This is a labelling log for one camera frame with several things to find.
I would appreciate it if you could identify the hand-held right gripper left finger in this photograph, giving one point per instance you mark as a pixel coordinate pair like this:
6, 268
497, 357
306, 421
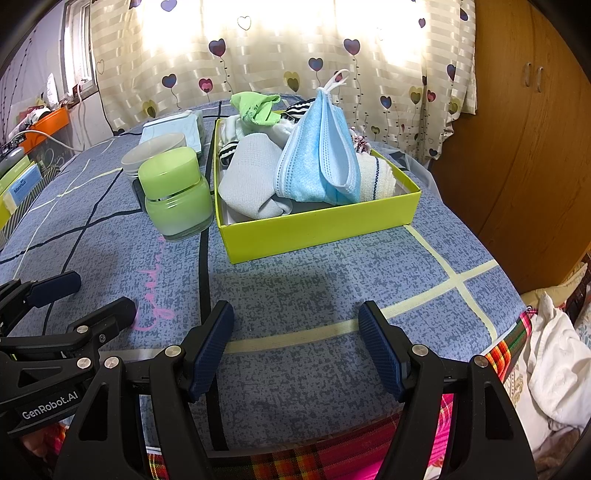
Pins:
212, 350

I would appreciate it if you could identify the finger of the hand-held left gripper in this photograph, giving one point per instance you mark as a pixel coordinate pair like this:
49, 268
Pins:
53, 288
108, 318

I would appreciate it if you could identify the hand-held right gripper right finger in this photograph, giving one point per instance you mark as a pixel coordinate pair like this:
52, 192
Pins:
381, 350

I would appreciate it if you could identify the lime green jar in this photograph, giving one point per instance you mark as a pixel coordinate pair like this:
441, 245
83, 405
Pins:
175, 203

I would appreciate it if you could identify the green white tray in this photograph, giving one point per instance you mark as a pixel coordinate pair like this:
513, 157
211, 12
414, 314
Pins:
300, 233

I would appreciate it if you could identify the white towel with dark stripes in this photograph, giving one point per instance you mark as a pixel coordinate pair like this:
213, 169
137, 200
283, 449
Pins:
376, 177

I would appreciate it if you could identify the white waffle towel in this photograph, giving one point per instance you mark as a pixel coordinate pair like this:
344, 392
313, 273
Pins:
251, 180

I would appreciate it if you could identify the black white striped sock ball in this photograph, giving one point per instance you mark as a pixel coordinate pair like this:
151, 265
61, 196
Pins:
300, 110
228, 154

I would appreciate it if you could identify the blue face masks bundle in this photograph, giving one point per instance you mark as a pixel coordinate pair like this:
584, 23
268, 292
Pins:
318, 157

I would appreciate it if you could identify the white fuzzy cloth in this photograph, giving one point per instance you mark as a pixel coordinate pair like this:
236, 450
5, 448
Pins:
229, 131

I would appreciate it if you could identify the green pouch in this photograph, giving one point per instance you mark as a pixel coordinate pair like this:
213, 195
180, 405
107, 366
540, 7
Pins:
249, 106

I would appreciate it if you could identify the light blue soft pack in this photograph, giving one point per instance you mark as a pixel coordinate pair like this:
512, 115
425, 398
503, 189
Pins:
171, 127

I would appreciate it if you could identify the blue tissue pack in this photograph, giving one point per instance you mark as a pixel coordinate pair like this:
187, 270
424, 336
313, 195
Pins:
25, 184

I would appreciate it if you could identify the blue checked bed blanket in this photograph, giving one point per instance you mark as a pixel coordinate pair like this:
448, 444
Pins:
323, 258

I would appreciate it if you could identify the grey striped storage box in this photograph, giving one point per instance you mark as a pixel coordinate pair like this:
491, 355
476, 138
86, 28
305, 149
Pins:
46, 175

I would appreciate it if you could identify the bright plaid blanket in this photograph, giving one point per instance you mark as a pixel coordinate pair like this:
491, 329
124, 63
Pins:
323, 457

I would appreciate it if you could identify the olive green flat box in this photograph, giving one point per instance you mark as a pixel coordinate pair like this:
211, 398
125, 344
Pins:
16, 170

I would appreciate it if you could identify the grey oval speaker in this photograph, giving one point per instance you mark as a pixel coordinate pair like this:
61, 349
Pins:
11, 154

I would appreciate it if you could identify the orange tray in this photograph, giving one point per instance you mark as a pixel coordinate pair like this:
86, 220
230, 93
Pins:
48, 124

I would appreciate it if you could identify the white crumpled cloth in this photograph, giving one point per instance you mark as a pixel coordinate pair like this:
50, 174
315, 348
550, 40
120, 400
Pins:
554, 369

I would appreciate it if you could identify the teal wet wipes pack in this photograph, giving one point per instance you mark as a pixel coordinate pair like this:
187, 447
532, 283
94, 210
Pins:
201, 129

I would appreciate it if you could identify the window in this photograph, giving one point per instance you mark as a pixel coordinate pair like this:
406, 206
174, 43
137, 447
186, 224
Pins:
81, 41

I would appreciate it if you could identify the wooden wardrobe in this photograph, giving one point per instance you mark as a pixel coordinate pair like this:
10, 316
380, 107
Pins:
531, 138

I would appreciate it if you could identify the heart print curtain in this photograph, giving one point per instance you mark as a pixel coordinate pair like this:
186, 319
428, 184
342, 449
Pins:
277, 37

